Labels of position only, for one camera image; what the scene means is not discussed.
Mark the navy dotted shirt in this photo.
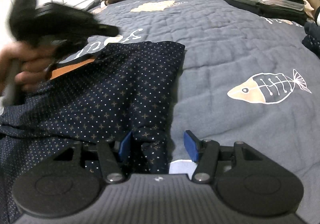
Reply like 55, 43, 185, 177
1, 41, 185, 223

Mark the folded clothes stack near edge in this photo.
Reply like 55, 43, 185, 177
302, 8, 320, 57

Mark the person's left hand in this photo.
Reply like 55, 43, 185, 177
1, 41, 56, 92

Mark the grey patterned quilt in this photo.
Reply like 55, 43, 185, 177
60, 0, 320, 224

